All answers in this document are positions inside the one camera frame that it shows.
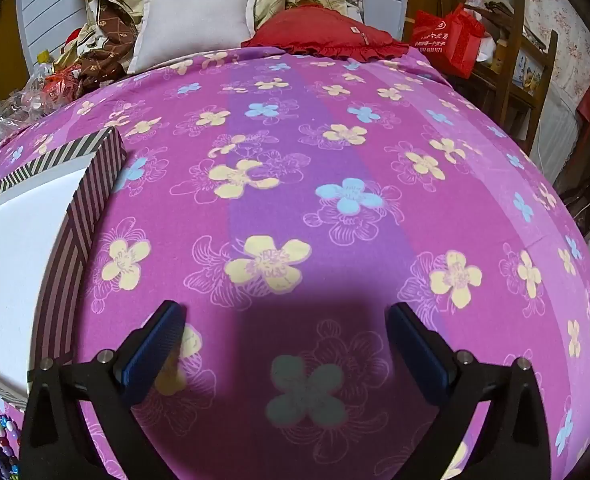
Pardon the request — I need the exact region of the red shopping bag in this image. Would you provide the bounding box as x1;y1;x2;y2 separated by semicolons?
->
410;4;486;79

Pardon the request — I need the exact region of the red ruffled cushion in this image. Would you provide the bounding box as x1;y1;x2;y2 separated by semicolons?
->
241;6;409;63

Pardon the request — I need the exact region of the brown patterned blanket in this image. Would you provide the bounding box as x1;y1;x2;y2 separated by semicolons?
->
76;0;138;94

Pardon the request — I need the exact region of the clear plastic bag pile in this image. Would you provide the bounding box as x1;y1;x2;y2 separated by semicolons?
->
0;63;80;143

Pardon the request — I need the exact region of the pink floral bedspread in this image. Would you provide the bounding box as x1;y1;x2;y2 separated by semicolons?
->
0;49;590;479

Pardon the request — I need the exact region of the striped white tray box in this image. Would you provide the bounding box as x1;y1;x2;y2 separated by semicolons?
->
0;128;127;408

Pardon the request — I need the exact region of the wooden chair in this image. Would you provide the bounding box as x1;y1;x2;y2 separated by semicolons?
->
464;0;558;153

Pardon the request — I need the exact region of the white small pillow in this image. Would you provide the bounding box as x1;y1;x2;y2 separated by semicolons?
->
127;0;256;75

